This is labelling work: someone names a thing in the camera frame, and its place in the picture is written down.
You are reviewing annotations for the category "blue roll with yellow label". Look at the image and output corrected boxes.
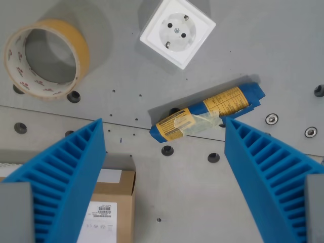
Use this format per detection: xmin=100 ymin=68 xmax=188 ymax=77
xmin=149 ymin=83 xmax=266 ymax=144

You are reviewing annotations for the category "white wall socket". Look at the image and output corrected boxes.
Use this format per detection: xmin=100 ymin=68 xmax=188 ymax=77
xmin=139 ymin=0 xmax=217 ymax=70

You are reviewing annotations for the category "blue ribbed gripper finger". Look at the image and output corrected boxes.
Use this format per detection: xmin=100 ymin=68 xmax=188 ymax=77
xmin=0 ymin=117 xmax=107 ymax=243
xmin=224 ymin=116 xmax=324 ymax=243

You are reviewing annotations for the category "yellow adhesive tape roll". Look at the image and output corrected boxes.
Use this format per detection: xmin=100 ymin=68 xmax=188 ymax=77
xmin=3 ymin=19 xmax=91 ymax=102

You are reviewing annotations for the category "brown cardboard box with label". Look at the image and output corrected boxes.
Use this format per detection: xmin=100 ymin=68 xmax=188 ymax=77
xmin=0 ymin=169 xmax=137 ymax=243

